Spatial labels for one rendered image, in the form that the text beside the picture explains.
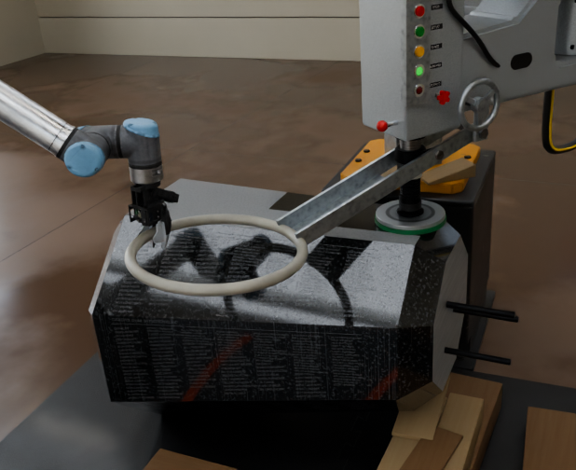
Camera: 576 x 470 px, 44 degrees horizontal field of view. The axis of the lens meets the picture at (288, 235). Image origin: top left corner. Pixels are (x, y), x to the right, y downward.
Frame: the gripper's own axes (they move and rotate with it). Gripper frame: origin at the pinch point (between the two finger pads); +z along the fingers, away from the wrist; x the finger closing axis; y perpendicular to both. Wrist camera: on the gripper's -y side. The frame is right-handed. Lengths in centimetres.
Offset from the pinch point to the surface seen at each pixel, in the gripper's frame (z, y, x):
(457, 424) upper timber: 65, -45, 78
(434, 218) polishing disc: -1, -52, 64
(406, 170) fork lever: -18, -45, 57
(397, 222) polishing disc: -1, -45, 55
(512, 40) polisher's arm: -52, -71, 77
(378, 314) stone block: 19, -23, 60
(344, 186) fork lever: -12, -38, 41
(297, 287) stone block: 15.8, -21.3, 33.6
